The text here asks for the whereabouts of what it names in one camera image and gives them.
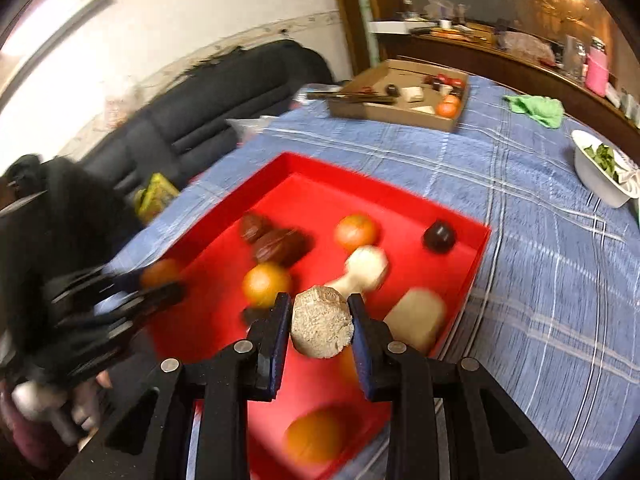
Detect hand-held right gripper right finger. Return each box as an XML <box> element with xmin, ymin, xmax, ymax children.
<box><xmin>346</xmin><ymin>292</ymin><xmax>576</xmax><ymax>480</ymax></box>

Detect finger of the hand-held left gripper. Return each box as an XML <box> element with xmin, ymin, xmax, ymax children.
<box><xmin>92</xmin><ymin>281</ymin><xmax>187</xmax><ymax>333</ymax></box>
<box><xmin>50</xmin><ymin>265</ymin><xmax>151</xmax><ymax>307</ymax></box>

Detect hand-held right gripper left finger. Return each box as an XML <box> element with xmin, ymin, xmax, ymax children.
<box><xmin>57</xmin><ymin>291</ymin><xmax>293</xmax><ymax>480</ymax></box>

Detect round beige rough chunk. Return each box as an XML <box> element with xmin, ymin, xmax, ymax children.
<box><xmin>291</xmin><ymin>285</ymin><xmax>356</xmax><ymax>359</ymax></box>

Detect beige rough cube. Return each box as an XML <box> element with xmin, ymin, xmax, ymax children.
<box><xmin>382</xmin><ymin>287</ymin><xmax>447</xmax><ymax>353</ymax></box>

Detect red tray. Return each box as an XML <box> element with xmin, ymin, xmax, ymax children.
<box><xmin>107</xmin><ymin>151</ymin><xmax>492</xmax><ymax>480</ymax></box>

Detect person's left hand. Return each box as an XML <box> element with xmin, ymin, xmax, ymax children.
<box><xmin>10</xmin><ymin>367</ymin><xmax>115</xmax><ymax>448</ymax></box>

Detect yellow green packet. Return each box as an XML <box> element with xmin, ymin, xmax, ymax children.
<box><xmin>134</xmin><ymin>173</ymin><xmax>181</xmax><ymax>223</ymax></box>

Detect maroon clothing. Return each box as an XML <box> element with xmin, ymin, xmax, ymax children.
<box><xmin>0</xmin><ymin>385</ymin><xmax>81</xmax><ymax>480</ymax></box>

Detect blue plaid tablecloth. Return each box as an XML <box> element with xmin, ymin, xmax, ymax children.
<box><xmin>107</xmin><ymin>72</ymin><xmax>640</xmax><ymax>480</ymax></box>

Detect black sofa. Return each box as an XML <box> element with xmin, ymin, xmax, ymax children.
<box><xmin>59</xmin><ymin>40</ymin><xmax>333</xmax><ymax>201</ymax></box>

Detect clear plastic bag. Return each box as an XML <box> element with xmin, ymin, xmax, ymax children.
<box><xmin>226</xmin><ymin>116</ymin><xmax>281</xmax><ymax>146</ymax></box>

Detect cardboard box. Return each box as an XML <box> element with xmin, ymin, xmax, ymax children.
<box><xmin>327</xmin><ymin>59</ymin><xmax>471</xmax><ymax>133</ymax></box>

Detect dark knife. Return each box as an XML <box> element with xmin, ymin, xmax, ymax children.
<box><xmin>306</xmin><ymin>87</ymin><xmax>396</xmax><ymax>103</ymax></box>

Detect dark framed window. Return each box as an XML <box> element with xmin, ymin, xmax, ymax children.
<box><xmin>0</xmin><ymin>0</ymin><xmax>113</xmax><ymax>106</ymax></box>

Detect white bowl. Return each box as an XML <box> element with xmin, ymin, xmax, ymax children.
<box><xmin>571</xmin><ymin>129</ymin><xmax>640</xmax><ymax>208</ymax></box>

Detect green cloth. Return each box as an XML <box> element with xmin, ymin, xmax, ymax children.
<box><xmin>502</xmin><ymin>94</ymin><xmax>566</xmax><ymax>130</ymax></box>

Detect green leafy vegetables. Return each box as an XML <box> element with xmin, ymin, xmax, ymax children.
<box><xmin>585</xmin><ymin>144</ymin><xmax>621</xmax><ymax>178</ymax></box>

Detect wooden sideboard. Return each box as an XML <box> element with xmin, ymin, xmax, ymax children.
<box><xmin>372</xmin><ymin>25</ymin><xmax>640</xmax><ymax>131</ymax></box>

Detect white tray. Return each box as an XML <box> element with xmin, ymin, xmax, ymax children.
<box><xmin>367</xmin><ymin>19</ymin><xmax>441</xmax><ymax>35</ymax></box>

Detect clear glass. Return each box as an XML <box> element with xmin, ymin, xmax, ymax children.
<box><xmin>564</xmin><ymin>35</ymin><xmax>587</xmax><ymax>81</ymax></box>

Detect white boxes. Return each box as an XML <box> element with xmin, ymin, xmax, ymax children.
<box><xmin>607</xmin><ymin>82</ymin><xmax>640</xmax><ymax>121</ymax></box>

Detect pink bottle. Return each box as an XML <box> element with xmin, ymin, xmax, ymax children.
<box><xmin>586</xmin><ymin>40</ymin><xmax>610</xmax><ymax>97</ymax></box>

